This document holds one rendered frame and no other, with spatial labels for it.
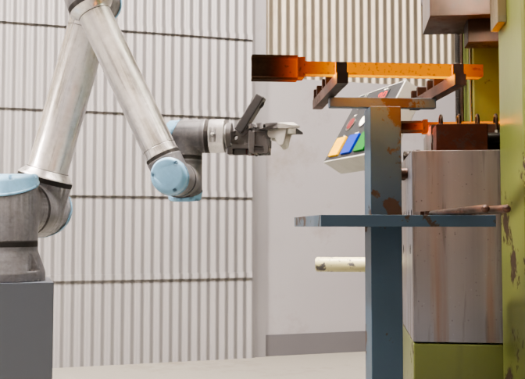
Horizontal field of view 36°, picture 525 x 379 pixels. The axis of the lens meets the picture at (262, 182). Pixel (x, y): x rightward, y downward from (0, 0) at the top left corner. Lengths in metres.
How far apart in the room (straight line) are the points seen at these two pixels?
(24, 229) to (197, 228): 2.47
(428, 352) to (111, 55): 1.06
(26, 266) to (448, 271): 1.01
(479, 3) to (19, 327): 1.39
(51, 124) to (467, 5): 1.13
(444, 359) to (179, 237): 2.71
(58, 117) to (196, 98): 2.34
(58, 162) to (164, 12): 2.45
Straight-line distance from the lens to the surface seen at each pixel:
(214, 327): 4.52
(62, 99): 2.24
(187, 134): 2.13
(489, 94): 2.37
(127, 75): 2.06
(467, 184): 1.92
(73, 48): 2.26
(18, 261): 2.06
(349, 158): 2.62
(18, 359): 2.06
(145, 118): 2.03
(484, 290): 1.93
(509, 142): 1.82
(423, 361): 1.93
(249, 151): 2.11
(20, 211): 2.07
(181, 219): 4.45
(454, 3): 2.14
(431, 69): 1.48
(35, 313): 2.04
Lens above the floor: 0.74
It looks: 3 degrees up
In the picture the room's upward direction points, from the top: straight up
